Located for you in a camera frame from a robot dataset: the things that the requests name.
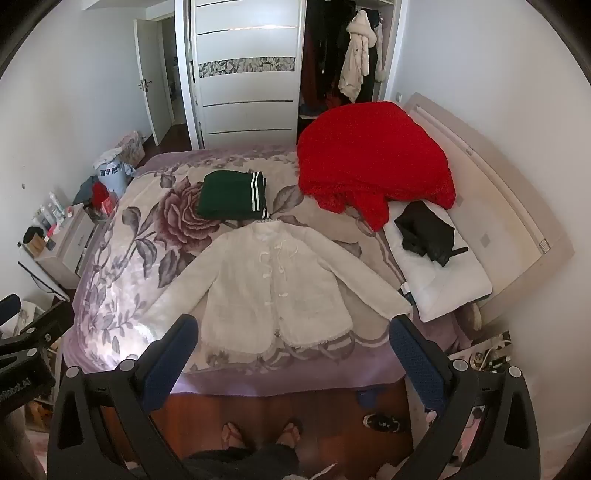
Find toiletry bottles group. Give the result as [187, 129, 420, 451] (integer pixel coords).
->
[32, 191, 66, 234]

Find red knitted blanket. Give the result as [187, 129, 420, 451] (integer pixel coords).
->
[296, 102, 458, 232]

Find white printed laundry bag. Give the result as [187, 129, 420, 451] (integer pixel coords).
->
[93, 148, 137, 197]

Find person's right foot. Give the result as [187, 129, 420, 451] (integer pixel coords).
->
[276, 418, 304, 448]

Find white fuzzy jacket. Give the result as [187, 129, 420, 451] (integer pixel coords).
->
[141, 219, 413, 355]

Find hanging cream coat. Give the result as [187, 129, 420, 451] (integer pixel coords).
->
[338, 9, 380, 103]

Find white nightstand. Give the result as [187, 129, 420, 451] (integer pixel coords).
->
[34, 207, 100, 289]

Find black sneaker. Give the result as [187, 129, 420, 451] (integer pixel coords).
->
[362, 412, 403, 433]

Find floral purple bed blanket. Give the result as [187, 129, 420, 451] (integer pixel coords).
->
[62, 143, 467, 398]

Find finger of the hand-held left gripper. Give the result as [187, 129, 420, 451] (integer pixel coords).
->
[0, 294, 23, 326]
[0, 301, 75, 358]

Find folded green striped garment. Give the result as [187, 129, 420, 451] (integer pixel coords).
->
[196, 170, 272, 221]

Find person's dark pants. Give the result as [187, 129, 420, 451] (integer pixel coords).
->
[182, 443, 302, 480]

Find person's foot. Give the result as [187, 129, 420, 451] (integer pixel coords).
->
[276, 418, 304, 448]
[221, 421, 246, 448]

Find hanging dark clothes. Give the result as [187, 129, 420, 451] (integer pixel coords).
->
[300, 0, 393, 116]

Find blue slipper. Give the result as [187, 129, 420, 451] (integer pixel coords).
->
[356, 388, 384, 409]

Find white room door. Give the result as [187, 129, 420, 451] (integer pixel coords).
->
[133, 17, 172, 147]

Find white pillow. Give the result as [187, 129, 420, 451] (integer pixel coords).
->
[384, 202, 493, 324]

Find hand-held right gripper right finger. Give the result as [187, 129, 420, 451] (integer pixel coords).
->
[389, 314, 542, 480]

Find red bag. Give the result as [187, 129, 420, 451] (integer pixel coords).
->
[90, 182, 118, 217]

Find beige bed headboard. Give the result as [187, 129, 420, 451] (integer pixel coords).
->
[401, 91, 576, 326]

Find pink floral storage box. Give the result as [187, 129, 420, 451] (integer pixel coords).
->
[115, 130, 145, 166]

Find black garment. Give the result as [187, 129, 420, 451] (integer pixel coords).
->
[394, 200, 470, 267]

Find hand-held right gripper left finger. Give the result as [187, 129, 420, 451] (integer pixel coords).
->
[46, 314, 200, 480]

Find floor clutter pile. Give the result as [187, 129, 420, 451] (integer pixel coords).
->
[450, 330, 514, 374]

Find person's left foot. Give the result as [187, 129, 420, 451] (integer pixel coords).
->
[221, 421, 246, 448]

